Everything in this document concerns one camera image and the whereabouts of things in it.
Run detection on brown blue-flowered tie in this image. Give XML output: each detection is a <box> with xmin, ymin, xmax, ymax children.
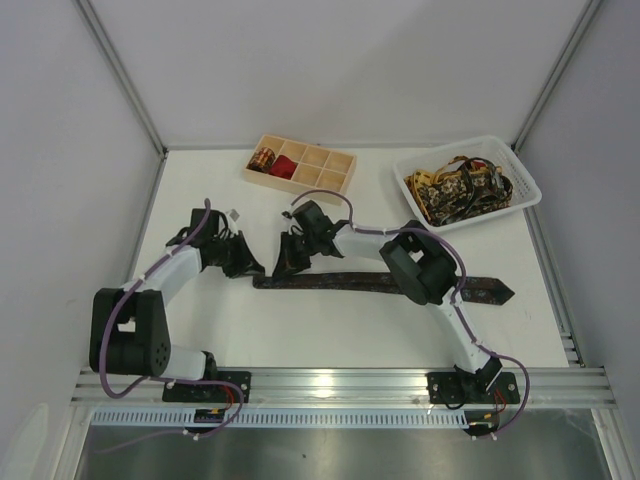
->
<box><xmin>252</xmin><ymin>272</ymin><xmax>515</xmax><ymax>306</ymax></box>

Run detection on wooden compartment box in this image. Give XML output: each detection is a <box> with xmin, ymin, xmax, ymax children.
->
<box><xmin>242</xmin><ymin>134</ymin><xmax>357</xmax><ymax>205</ymax></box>

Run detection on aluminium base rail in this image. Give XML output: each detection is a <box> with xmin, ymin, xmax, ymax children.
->
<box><xmin>71</xmin><ymin>367</ymin><xmax>616</xmax><ymax>409</ymax></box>

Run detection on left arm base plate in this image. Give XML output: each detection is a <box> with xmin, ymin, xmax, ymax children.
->
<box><xmin>162</xmin><ymin>369</ymin><xmax>252</xmax><ymax>403</ymax></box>

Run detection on white plastic basket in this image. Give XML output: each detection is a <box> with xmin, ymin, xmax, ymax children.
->
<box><xmin>393</xmin><ymin>135</ymin><xmax>542</xmax><ymax>233</ymax></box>

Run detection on yellow patterned tie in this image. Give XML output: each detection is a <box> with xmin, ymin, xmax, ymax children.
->
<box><xmin>404</xmin><ymin>156</ymin><xmax>474</xmax><ymax>214</ymax></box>

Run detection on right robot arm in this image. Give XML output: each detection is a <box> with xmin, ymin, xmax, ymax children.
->
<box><xmin>272</xmin><ymin>200</ymin><xmax>503</xmax><ymax>396</ymax></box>

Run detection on aluminium frame post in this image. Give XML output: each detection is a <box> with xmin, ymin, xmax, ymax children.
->
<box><xmin>511</xmin><ymin>0</ymin><xmax>606</xmax><ymax>154</ymax></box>
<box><xmin>72</xmin><ymin>0</ymin><xmax>167</xmax><ymax>160</ymax></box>

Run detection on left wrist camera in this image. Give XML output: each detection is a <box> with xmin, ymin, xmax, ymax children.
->
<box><xmin>225</xmin><ymin>209</ymin><xmax>239</xmax><ymax>236</ymax></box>

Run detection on white slotted cable duct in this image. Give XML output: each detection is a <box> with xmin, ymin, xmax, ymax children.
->
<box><xmin>92</xmin><ymin>407</ymin><xmax>469</xmax><ymax>429</ymax></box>

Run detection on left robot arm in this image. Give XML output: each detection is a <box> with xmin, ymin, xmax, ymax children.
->
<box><xmin>89</xmin><ymin>207</ymin><xmax>264</xmax><ymax>382</ymax></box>

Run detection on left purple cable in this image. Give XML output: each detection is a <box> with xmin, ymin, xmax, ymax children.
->
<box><xmin>94</xmin><ymin>197</ymin><xmax>244</xmax><ymax>454</ymax></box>

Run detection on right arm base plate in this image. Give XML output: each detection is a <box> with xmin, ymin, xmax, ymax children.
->
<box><xmin>426</xmin><ymin>370</ymin><xmax>521</xmax><ymax>407</ymax></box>

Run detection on right aluminium frame post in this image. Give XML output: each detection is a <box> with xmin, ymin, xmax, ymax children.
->
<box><xmin>511</xmin><ymin>0</ymin><xmax>606</xmax><ymax>154</ymax></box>

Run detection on rolled brown patterned tie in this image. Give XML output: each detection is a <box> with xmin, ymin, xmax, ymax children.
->
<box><xmin>247</xmin><ymin>147</ymin><xmax>276</xmax><ymax>173</ymax></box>

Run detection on left aluminium frame post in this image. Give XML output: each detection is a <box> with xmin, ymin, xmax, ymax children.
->
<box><xmin>72</xmin><ymin>0</ymin><xmax>167</xmax><ymax>160</ymax></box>

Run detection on rolled red tie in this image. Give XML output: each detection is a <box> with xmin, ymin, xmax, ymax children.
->
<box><xmin>268</xmin><ymin>155</ymin><xmax>298</xmax><ymax>180</ymax></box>

